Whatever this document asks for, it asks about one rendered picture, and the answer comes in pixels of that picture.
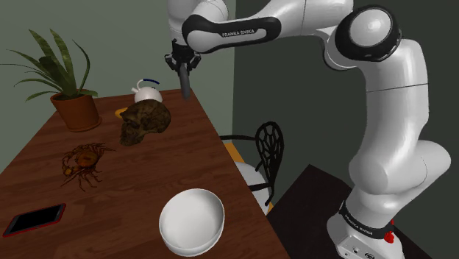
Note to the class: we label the yellow flat disc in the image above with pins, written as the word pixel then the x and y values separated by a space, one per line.
pixel 119 113

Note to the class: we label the dark brown skull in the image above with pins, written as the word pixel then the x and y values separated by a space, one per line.
pixel 145 120

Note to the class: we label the red phone with black screen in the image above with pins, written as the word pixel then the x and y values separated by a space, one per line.
pixel 34 219

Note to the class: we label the grey cylindrical stick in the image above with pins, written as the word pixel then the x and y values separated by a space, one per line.
pixel 185 86

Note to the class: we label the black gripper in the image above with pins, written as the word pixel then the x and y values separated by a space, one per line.
pixel 183 51

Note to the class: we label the brown wooden table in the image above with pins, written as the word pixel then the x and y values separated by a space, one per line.
pixel 143 172

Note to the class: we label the brown orange crab figure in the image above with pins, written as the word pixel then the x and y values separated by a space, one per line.
pixel 84 161

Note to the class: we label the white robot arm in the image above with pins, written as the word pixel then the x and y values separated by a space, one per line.
pixel 394 118

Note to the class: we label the dark robot stand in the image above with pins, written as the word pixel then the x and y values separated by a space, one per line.
pixel 308 211

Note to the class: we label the green plant in terracotta pot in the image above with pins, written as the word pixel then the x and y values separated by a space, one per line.
pixel 77 111

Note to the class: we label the black chair with white cushion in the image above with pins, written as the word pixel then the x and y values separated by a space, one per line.
pixel 269 150

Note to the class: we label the white bowl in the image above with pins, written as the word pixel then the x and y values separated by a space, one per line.
pixel 192 222

